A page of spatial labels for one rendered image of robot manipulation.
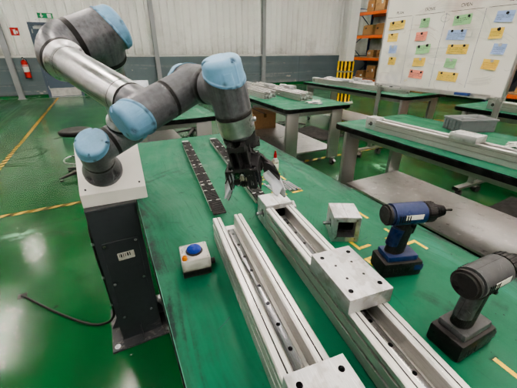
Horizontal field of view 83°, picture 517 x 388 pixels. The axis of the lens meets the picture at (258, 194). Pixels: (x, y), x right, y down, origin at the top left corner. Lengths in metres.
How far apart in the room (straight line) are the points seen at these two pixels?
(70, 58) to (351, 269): 0.77
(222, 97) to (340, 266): 0.46
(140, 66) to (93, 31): 10.88
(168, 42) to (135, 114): 11.39
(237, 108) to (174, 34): 11.45
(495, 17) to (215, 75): 3.22
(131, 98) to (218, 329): 0.53
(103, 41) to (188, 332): 0.75
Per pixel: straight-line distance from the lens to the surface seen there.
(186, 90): 0.61
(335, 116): 3.82
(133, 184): 1.35
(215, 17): 12.50
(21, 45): 11.89
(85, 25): 0.93
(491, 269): 0.70
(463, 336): 0.77
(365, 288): 0.69
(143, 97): 0.59
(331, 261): 0.74
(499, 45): 3.54
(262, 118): 4.78
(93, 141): 1.20
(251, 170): 0.62
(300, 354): 0.66
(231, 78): 0.55
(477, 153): 2.17
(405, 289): 0.92
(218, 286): 0.84
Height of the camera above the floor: 1.36
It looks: 26 degrees down
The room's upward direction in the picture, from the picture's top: straight up
